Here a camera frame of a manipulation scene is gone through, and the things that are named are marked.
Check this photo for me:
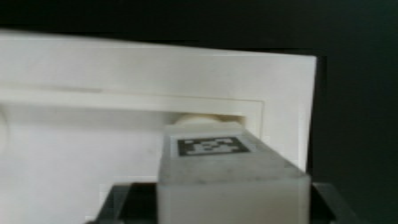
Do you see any white leg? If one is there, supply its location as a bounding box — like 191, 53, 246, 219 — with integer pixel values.
156, 115, 310, 224

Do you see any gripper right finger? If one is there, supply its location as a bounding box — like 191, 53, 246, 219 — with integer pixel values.
308, 183, 369, 224

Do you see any white square tabletop tray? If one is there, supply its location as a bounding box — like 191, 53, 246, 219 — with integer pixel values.
0, 30, 316, 224

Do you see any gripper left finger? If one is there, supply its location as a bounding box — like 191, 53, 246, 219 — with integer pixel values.
85, 183, 157, 224

